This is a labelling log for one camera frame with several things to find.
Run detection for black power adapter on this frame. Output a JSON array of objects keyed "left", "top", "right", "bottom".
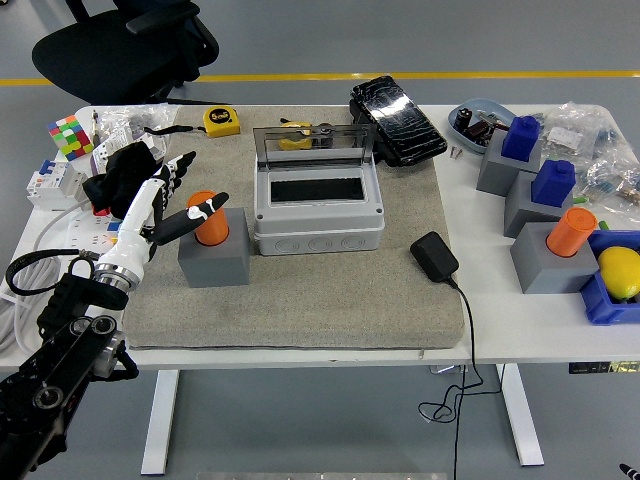
[{"left": 409, "top": 230, "right": 460, "bottom": 285}]

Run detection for clear bag of resistors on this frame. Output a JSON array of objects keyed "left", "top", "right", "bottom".
[{"left": 582, "top": 149, "right": 640, "bottom": 216}]

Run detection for white table leg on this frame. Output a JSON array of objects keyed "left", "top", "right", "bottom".
[
  {"left": 140, "top": 369, "right": 180, "bottom": 476},
  {"left": 494, "top": 363, "right": 545, "bottom": 467}
]

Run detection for clear bag of white parts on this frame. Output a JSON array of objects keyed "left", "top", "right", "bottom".
[{"left": 537, "top": 102, "right": 624, "bottom": 156}]

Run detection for Rubik's cube white face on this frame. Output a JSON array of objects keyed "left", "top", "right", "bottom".
[{"left": 46, "top": 114, "right": 96, "bottom": 162}]

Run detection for blue-grey dish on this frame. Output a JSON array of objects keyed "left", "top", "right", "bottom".
[{"left": 448, "top": 98, "right": 516, "bottom": 154}]

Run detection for black office chair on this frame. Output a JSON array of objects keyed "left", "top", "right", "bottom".
[{"left": 31, "top": 0, "right": 221, "bottom": 106}]

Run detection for orange cylinder battery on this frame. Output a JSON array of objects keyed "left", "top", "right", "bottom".
[
  {"left": 545, "top": 207, "right": 600, "bottom": 259},
  {"left": 187, "top": 190, "right": 230, "bottom": 247}
]

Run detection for white circuit breaker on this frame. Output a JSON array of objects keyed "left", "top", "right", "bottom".
[{"left": 25, "top": 158, "right": 94, "bottom": 212}]

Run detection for yellow lemon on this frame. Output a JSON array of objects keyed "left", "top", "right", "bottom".
[{"left": 597, "top": 245, "right": 640, "bottom": 302}]

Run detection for white power strip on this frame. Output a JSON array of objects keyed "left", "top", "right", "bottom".
[{"left": 49, "top": 204, "right": 126, "bottom": 266}]

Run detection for white cable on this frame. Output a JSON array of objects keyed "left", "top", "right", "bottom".
[{"left": 0, "top": 207, "right": 86, "bottom": 354}]

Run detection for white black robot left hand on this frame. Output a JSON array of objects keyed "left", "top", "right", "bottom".
[{"left": 94, "top": 151, "right": 230, "bottom": 281}]

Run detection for white purple packet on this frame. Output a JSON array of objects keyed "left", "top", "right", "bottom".
[{"left": 89, "top": 142, "right": 109, "bottom": 174}]

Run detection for grey plastic box clear lid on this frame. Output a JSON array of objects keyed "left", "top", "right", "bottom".
[{"left": 252, "top": 123, "right": 386, "bottom": 257}]

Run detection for black cloth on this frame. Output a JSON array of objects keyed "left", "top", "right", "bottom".
[{"left": 82, "top": 141, "right": 161, "bottom": 221}]

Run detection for clear plastic bag with parts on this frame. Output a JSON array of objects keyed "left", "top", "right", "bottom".
[{"left": 97, "top": 105, "right": 179, "bottom": 166}]

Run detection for yellow square tape measure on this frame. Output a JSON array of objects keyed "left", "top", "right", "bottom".
[{"left": 143, "top": 106, "right": 241, "bottom": 139}]

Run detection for blue battery block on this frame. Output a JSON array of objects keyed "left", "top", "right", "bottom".
[
  {"left": 530, "top": 159, "right": 576, "bottom": 207},
  {"left": 501, "top": 115, "right": 542, "bottom": 162}
]

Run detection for black table control panel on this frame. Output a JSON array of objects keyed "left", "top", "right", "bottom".
[{"left": 568, "top": 360, "right": 640, "bottom": 375}]

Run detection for grey-brown mat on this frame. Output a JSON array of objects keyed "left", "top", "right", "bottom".
[{"left": 122, "top": 104, "right": 466, "bottom": 351}]

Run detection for black foil-wrapped device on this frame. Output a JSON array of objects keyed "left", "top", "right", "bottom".
[{"left": 348, "top": 74, "right": 449, "bottom": 169}]

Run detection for black adapter cord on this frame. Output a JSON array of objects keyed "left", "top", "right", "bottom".
[{"left": 418, "top": 277, "right": 486, "bottom": 480}]

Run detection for yellow round tape measure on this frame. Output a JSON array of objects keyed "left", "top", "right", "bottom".
[{"left": 277, "top": 121, "right": 314, "bottom": 151}]

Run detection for grey block holder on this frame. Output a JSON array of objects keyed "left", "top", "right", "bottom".
[
  {"left": 509, "top": 222, "right": 601, "bottom": 295},
  {"left": 503, "top": 169, "right": 575, "bottom": 239},
  {"left": 475, "top": 128, "right": 544, "bottom": 197}
]

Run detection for grey block with round hole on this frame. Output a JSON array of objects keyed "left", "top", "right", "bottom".
[{"left": 178, "top": 207, "right": 251, "bottom": 289}]

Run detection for blue plastic bin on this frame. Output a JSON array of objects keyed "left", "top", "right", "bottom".
[{"left": 579, "top": 229, "right": 640, "bottom": 326}]

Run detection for brown electronic parts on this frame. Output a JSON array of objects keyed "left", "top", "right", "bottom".
[{"left": 464, "top": 119, "right": 495, "bottom": 146}]

